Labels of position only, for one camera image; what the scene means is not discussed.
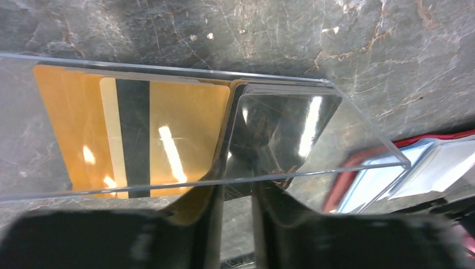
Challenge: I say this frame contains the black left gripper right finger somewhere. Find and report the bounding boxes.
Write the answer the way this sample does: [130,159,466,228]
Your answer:
[252,182,472,268]

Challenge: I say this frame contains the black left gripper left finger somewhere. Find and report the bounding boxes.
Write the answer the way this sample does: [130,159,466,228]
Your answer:
[0,183,225,269]

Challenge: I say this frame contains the red leather card holder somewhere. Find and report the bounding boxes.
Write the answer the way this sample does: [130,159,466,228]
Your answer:
[322,130,474,214]

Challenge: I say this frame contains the gold magnetic stripe card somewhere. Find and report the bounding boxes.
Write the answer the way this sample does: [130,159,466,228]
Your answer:
[99,77,231,198]

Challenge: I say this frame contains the black VIP card stack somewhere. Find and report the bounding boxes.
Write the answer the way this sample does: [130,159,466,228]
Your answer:
[234,81,340,97]

